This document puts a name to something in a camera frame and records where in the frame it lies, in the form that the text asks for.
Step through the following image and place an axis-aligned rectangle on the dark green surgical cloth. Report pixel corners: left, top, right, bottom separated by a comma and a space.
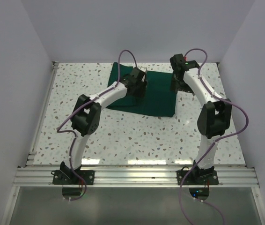
108, 62, 177, 117

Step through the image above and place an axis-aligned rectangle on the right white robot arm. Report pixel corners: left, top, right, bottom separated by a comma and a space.
170, 54, 232, 185

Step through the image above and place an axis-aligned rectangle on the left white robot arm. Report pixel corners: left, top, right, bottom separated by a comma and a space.
55, 67, 147, 184

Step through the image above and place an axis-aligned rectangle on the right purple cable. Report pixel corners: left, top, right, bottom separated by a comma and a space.
178, 48, 250, 225

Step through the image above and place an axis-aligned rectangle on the purple cable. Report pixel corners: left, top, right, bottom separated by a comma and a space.
178, 48, 250, 225
56, 49, 88, 202

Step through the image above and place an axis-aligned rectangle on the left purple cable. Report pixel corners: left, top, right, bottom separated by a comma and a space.
56, 49, 88, 202

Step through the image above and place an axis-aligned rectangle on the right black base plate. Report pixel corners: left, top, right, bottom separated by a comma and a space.
176, 170, 219, 186

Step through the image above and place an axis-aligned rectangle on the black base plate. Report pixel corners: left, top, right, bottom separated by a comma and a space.
51, 170, 95, 185
176, 170, 219, 186

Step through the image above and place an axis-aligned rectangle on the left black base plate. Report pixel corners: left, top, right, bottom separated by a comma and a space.
51, 170, 95, 185

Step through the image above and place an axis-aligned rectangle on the aluminium mounting rail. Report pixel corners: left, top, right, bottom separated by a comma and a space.
13, 165, 259, 188

